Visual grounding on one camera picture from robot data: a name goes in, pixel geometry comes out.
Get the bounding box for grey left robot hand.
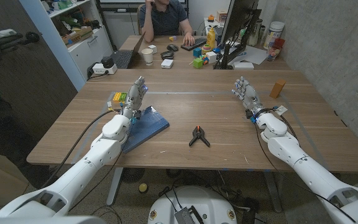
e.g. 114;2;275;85
120;76;149;116

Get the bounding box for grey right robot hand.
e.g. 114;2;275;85
231;76;265;117

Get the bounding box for yellow and green lego block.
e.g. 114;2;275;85
112;91;128;103

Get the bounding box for orange wooden block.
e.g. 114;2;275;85
269;78;287;100

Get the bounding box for blue hardcover book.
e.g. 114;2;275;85
121;106;170;154

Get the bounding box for black pliers with orange tip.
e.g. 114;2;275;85
188;125;211;148

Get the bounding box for flat white box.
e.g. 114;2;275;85
232;61;255;70

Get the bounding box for white paper sheet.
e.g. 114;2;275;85
228;45;269;66

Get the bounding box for dark open laptop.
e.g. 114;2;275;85
109;30;146;70

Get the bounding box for white paper cup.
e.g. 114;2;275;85
140;48;154;67

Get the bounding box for black plug adapter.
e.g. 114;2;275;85
101;56;115;69

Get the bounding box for white power strip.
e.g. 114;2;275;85
91;63;118;75

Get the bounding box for small white square box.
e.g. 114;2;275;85
160;58;174;70

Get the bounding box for clear glass jar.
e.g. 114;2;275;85
247;18;263;47

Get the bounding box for white shelf cabinet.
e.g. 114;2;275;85
19;0;114;91

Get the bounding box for white round canister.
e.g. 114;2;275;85
262;21;285;50

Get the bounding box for yellow plastic bottle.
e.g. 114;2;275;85
206;27;216;50

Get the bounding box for black round fan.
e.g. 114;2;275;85
121;167;145;184

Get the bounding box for black keyboard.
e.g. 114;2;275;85
180;37;208;52

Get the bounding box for black computer monitor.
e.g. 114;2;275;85
213;0;262;70

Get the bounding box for brown cardboard box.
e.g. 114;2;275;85
61;26;94;46

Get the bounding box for small cardboard box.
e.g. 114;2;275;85
215;10;229;24

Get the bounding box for seated person in dark shirt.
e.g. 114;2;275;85
139;0;196;47

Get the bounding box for grey table leg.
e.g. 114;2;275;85
263;170;283;213
106;167;124;206

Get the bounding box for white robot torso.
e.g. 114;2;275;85
147;185;238;224

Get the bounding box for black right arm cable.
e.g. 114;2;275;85
253;107;357;223

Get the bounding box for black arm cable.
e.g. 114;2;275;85
40;108;121;189
253;107;357;223

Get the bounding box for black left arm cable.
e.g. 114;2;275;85
40;108;121;189

